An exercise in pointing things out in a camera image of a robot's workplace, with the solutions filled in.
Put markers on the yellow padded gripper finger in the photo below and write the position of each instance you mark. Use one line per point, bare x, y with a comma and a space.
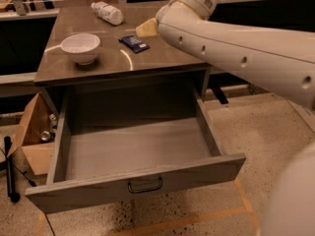
147, 29

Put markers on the blue rxbar wrapper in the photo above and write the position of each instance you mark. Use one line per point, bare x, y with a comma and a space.
134, 43

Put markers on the brown cardboard box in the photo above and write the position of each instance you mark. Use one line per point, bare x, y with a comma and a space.
34, 122

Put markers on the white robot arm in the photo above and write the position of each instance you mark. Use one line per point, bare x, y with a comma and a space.
278, 60

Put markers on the white ceramic bowl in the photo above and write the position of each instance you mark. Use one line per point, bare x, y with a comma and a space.
81, 48

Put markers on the grey open drawer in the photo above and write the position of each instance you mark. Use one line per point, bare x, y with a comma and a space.
107, 137

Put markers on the black metal drawer handle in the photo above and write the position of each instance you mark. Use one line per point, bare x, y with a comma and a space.
141, 186

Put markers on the silver can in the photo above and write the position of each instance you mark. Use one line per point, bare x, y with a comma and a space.
46, 136
53, 121

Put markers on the upper silver can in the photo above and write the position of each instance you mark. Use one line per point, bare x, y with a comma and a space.
53, 121

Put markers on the white plastic bottle lying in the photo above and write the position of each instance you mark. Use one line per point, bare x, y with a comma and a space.
108, 13

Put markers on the lower silver can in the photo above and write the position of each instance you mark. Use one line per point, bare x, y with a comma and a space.
46, 136

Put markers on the black stand pole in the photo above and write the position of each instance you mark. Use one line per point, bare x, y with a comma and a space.
8, 165

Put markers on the grey counter cabinet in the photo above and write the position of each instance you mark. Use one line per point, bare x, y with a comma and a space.
114, 60

